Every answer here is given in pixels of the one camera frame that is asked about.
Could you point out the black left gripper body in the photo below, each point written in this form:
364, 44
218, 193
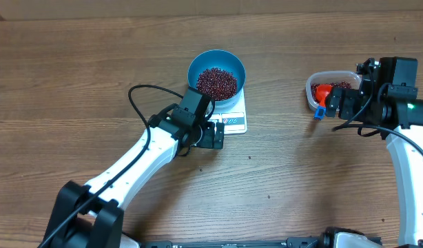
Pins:
207, 138

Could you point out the blue plastic bowl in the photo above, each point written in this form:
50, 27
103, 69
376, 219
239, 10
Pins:
225, 61

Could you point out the red beans in bowl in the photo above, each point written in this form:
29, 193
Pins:
217, 83

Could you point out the red adzuki beans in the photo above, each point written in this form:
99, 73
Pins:
341, 84

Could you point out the white digital kitchen scale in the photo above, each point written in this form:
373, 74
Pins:
232, 113

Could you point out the clear plastic food container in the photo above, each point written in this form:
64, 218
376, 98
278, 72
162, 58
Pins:
327, 78

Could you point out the orange measuring scoop blue handle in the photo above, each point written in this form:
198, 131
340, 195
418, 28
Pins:
322, 92

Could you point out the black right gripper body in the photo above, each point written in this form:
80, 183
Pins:
340, 104

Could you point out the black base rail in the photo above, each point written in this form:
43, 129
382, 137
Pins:
325, 240

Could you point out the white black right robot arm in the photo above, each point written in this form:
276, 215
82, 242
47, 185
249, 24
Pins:
386, 103

